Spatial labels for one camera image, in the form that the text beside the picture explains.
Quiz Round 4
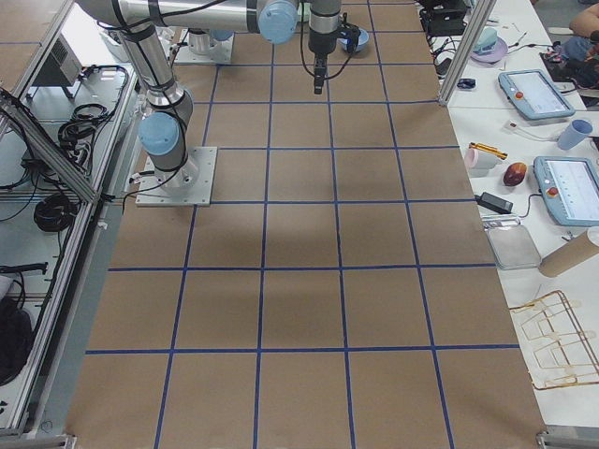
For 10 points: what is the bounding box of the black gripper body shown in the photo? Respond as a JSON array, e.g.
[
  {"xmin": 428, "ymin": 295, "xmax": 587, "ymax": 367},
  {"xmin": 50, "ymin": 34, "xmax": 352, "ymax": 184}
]
[{"xmin": 308, "ymin": 29, "xmax": 337, "ymax": 57}]

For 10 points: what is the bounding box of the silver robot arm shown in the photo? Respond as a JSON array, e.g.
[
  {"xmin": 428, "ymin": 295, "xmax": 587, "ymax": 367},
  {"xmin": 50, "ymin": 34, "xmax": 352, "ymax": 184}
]
[{"xmin": 79, "ymin": 1, "xmax": 303, "ymax": 193}]

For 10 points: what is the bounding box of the blue bowl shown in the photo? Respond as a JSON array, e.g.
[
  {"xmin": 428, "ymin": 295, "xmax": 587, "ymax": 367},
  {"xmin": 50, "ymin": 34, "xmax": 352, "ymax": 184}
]
[{"xmin": 337, "ymin": 28, "xmax": 370, "ymax": 54}]

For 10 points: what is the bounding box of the teal sponge block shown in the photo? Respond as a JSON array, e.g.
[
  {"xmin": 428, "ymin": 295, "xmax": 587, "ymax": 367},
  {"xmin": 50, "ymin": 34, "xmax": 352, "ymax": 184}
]
[{"xmin": 474, "ymin": 27, "xmax": 498, "ymax": 53}]

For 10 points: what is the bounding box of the purple plate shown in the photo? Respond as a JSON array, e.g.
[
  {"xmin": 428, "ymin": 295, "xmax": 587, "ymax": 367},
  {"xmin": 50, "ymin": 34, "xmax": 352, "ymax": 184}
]
[{"xmin": 470, "ymin": 37, "xmax": 508, "ymax": 64}]

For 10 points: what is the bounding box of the pink cup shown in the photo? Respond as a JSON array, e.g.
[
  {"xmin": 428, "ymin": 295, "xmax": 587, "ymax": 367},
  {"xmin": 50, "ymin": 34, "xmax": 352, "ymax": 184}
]
[{"xmin": 464, "ymin": 148, "xmax": 502, "ymax": 170}]

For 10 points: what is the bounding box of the upper teach pendant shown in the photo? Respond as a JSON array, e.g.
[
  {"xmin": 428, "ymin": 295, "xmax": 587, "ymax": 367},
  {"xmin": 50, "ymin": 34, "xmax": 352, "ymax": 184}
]
[{"xmin": 497, "ymin": 69, "xmax": 576, "ymax": 121}]

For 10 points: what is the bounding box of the teach pendant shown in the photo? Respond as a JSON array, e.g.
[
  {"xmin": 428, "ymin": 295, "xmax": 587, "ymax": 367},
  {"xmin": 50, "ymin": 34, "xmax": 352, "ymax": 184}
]
[
  {"xmin": 497, "ymin": 69, "xmax": 576, "ymax": 121},
  {"xmin": 533, "ymin": 156, "xmax": 598, "ymax": 227}
]

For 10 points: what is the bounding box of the black power adapter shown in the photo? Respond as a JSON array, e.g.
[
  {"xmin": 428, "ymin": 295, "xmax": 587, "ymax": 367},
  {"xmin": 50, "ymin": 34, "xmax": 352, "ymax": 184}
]
[{"xmin": 475, "ymin": 192, "xmax": 513, "ymax": 214}]

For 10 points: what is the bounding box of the red apple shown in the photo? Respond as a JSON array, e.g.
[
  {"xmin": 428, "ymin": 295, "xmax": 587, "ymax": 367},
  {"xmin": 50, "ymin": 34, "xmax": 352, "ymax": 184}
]
[{"xmin": 503, "ymin": 162, "xmax": 528, "ymax": 187}]

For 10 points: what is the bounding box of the metal tray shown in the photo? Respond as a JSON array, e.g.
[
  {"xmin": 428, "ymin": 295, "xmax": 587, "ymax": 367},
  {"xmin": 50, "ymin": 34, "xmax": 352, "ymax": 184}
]
[{"xmin": 481, "ymin": 214, "xmax": 541, "ymax": 270}]

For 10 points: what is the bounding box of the light blue cup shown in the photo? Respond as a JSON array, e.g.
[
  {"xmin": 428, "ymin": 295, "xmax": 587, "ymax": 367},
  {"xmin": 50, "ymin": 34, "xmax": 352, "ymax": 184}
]
[{"xmin": 557, "ymin": 119, "xmax": 593, "ymax": 151}]

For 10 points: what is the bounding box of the lower teach pendant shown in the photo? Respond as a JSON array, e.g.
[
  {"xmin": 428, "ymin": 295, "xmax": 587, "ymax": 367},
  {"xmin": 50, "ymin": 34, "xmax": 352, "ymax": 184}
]
[{"xmin": 533, "ymin": 156, "xmax": 598, "ymax": 227}]

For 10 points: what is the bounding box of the cardboard tube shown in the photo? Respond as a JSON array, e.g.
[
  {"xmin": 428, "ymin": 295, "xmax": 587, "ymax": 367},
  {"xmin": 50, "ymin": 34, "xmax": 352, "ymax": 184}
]
[{"xmin": 538, "ymin": 226, "xmax": 598, "ymax": 278}]

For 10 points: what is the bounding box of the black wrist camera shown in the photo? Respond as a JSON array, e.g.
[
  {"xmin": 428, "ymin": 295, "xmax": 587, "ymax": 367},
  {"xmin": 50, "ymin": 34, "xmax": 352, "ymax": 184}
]
[{"xmin": 338, "ymin": 23, "xmax": 360, "ymax": 54}]

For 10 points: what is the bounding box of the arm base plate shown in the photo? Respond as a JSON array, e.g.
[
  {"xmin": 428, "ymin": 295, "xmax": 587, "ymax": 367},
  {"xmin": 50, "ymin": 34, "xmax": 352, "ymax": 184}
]
[
  {"xmin": 173, "ymin": 29, "xmax": 235, "ymax": 65},
  {"xmin": 135, "ymin": 147, "xmax": 217, "ymax": 207}
]

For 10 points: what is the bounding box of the gold wire rack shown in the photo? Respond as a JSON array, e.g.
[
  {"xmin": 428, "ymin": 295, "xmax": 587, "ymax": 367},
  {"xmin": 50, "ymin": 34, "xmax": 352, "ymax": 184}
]
[{"xmin": 509, "ymin": 290, "xmax": 598, "ymax": 391}]

